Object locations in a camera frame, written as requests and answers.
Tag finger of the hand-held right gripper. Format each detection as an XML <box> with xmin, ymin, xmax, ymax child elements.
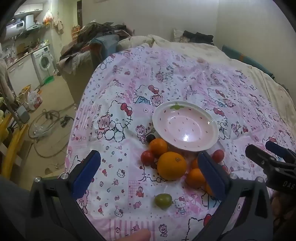
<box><xmin>245</xmin><ymin>144</ymin><xmax>281</xmax><ymax>171</ymax></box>
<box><xmin>265</xmin><ymin>141</ymin><xmax>296</xmax><ymax>163</ymax></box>

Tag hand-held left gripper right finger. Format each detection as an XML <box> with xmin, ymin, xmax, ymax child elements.
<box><xmin>191</xmin><ymin>151</ymin><xmax>275</xmax><ymax>241</ymax></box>

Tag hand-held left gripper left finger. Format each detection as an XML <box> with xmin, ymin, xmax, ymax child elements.
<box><xmin>25</xmin><ymin>150</ymin><xmax>109</xmax><ymax>241</ymax></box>

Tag red cherry tomato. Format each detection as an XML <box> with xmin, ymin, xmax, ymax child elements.
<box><xmin>212</xmin><ymin>149</ymin><xmax>225</xmax><ymax>163</ymax></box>
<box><xmin>141</xmin><ymin>151</ymin><xmax>155</xmax><ymax>165</ymax></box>

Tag large orange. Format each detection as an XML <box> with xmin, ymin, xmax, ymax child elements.
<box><xmin>157</xmin><ymin>151</ymin><xmax>187</xmax><ymax>181</ymax></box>

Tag pink strawberry print plate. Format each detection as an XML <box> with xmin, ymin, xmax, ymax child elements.
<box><xmin>152</xmin><ymin>101</ymin><xmax>219</xmax><ymax>151</ymax></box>

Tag medium orange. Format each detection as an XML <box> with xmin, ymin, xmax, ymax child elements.
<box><xmin>149</xmin><ymin>138</ymin><xmax>168</xmax><ymax>156</ymax></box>

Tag person's right hand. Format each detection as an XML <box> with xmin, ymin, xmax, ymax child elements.
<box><xmin>270</xmin><ymin>191</ymin><xmax>296</xmax><ymax>233</ymax></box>

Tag green grape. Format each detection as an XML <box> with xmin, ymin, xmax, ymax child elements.
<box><xmin>154</xmin><ymin>193</ymin><xmax>173</xmax><ymax>208</ymax></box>

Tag yellow wooden chair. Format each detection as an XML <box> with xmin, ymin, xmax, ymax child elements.
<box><xmin>0</xmin><ymin>113</ymin><xmax>29</xmax><ymax>173</ymax></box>

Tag grey box device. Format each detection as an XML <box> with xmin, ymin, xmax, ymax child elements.
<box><xmin>17</xmin><ymin>105</ymin><xmax>30</xmax><ymax>124</ymax></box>

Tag white and red plastic bag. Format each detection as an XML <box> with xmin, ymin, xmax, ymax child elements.
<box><xmin>28</xmin><ymin>89</ymin><xmax>43</xmax><ymax>110</ymax></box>

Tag teal bed mat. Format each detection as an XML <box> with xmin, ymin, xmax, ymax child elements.
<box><xmin>221</xmin><ymin>44</ymin><xmax>275</xmax><ymax>79</ymax></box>

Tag pink cartoon printed blanket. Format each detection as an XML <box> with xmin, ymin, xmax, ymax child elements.
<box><xmin>63</xmin><ymin>45</ymin><xmax>292</xmax><ymax>241</ymax></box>

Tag white washing machine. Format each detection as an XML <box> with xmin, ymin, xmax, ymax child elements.
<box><xmin>31</xmin><ymin>46</ymin><xmax>56</xmax><ymax>86</ymax></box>

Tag dark clothes on bed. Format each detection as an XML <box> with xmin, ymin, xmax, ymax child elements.
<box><xmin>182</xmin><ymin>31</ymin><xmax>214</xmax><ymax>45</ymax></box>

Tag kitchen counter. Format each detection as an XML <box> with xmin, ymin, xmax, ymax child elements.
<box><xmin>6</xmin><ymin>45</ymin><xmax>50</xmax><ymax>93</ymax></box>

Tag floral pillow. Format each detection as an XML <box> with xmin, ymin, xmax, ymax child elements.
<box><xmin>172</xmin><ymin>28</ymin><xmax>190</xmax><ymax>43</ymax></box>

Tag pile of clothes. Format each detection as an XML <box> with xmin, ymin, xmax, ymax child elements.
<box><xmin>57</xmin><ymin>22</ymin><xmax>135</xmax><ymax>76</ymax></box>

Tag orange hanging bag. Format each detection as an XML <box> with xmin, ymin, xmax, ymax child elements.
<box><xmin>43</xmin><ymin>10</ymin><xmax>53</xmax><ymax>25</ymax></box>

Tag dark wooden door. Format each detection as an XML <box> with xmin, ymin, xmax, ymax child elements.
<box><xmin>77</xmin><ymin>0</ymin><xmax>83</xmax><ymax>26</ymax></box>

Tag white water heater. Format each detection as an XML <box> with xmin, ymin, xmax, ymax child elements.
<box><xmin>5</xmin><ymin>20</ymin><xmax>26</xmax><ymax>37</ymax></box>

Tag beige floor hose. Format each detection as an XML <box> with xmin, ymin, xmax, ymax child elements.
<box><xmin>28</xmin><ymin>103</ymin><xmax>77</xmax><ymax>158</ymax></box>

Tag white wall cabinet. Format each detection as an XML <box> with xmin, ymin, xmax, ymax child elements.
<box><xmin>14</xmin><ymin>3</ymin><xmax>44</xmax><ymax>17</ymax></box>

